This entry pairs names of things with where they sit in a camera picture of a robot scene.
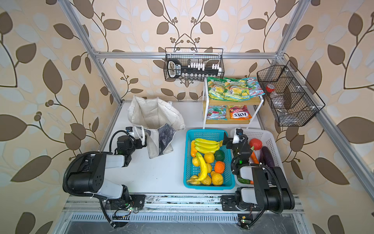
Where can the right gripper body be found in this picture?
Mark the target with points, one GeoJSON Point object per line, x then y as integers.
{"type": "Point", "coordinates": [233, 143]}

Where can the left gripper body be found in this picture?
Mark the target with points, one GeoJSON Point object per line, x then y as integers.
{"type": "Point", "coordinates": [137, 140]}

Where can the white canvas grocery bag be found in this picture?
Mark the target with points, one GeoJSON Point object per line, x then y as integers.
{"type": "Point", "coordinates": [156, 122]}

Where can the single yellow banana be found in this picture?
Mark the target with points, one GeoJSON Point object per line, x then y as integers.
{"type": "Point", "coordinates": [203, 167]}

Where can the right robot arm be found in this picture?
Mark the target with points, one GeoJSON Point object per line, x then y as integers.
{"type": "Point", "coordinates": [267, 188]}

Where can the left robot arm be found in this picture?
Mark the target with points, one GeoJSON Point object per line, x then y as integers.
{"type": "Point", "coordinates": [85, 177]}

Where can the orange Fox's candy bag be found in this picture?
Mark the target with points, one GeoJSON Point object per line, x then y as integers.
{"type": "Point", "coordinates": [239, 113]}

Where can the red green candy bag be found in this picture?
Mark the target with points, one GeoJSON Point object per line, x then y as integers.
{"type": "Point", "coordinates": [217, 113]}

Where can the pink teal snack bag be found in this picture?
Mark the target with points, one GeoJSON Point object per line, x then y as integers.
{"type": "Point", "coordinates": [255, 89]}

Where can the orange carrot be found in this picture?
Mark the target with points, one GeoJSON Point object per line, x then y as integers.
{"type": "Point", "coordinates": [254, 158]}

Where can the red tomato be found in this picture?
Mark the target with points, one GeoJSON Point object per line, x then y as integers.
{"type": "Point", "coordinates": [256, 144]}

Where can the green avocado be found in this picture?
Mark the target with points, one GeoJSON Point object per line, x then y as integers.
{"type": "Point", "coordinates": [219, 155]}

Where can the purple eggplant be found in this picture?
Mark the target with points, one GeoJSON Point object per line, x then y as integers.
{"type": "Point", "coordinates": [266, 157]}

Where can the orange tangerine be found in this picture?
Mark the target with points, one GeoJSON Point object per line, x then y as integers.
{"type": "Point", "coordinates": [219, 167]}

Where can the white plastic basket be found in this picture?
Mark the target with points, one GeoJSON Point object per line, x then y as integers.
{"type": "Point", "coordinates": [244, 170]}

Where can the green pepper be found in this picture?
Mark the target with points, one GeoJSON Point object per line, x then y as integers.
{"type": "Point", "coordinates": [244, 181]}

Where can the teal plastic basket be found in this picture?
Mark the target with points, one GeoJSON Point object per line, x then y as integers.
{"type": "Point", "coordinates": [190, 170]}

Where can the small yellow lemon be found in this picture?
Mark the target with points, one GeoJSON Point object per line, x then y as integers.
{"type": "Point", "coordinates": [209, 167]}

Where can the yellow round lemon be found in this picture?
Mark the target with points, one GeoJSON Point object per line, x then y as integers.
{"type": "Point", "coordinates": [217, 179]}

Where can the green banana bunch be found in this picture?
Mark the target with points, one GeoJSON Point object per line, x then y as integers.
{"type": "Point", "coordinates": [207, 146]}

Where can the yellow bumpy lemon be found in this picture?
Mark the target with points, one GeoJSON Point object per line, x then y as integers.
{"type": "Point", "coordinates": [207, 181]}

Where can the white wooden shelf rack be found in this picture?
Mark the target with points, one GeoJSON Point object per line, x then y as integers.
{"type": "Point", "coordinates": [257, 102]}

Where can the small yellow banana bunch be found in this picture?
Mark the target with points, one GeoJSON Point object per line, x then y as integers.
{"type": "Point", "coordinates": [194, 180]}

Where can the plastic bottle red cap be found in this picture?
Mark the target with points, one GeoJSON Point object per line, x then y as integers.
{"type": "Point", "coordinates": [276, 100]}

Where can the black tool in basket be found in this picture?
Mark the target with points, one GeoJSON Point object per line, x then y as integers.
{"type": "Point", "coordinates": [187, 69]}

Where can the black wire basket right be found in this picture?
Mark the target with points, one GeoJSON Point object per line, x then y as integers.
{"type": "Point", "coordinates": [301, 100]}

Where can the black wire basket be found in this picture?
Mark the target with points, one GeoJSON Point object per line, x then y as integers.
{"type": "Point", "coordinates": [301, 100]}
{"type": "Point", "coordinates": [194, 53]}

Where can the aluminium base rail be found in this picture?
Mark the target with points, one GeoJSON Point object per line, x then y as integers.
{"type": "Point", "coordinates": [178, 208]}

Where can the black wire basket centre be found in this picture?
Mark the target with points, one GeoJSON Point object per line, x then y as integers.
{"type": "Point", "coordinates": [194, 53]}

